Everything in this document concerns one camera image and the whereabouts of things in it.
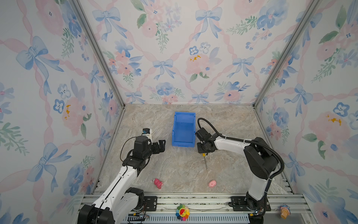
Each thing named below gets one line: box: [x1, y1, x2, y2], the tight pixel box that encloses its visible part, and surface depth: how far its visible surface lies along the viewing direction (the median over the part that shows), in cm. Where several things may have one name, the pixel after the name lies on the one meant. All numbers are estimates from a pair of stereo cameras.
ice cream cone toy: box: [279, 204, 291, 220], surface depth 71 cm
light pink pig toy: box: [208, 180, 217, 188], surface depth 80 cm
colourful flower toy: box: [175, 204, 191, 222], surface depth 72 cm
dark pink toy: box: [153, 178, 164, 189], surface depth 80 cm
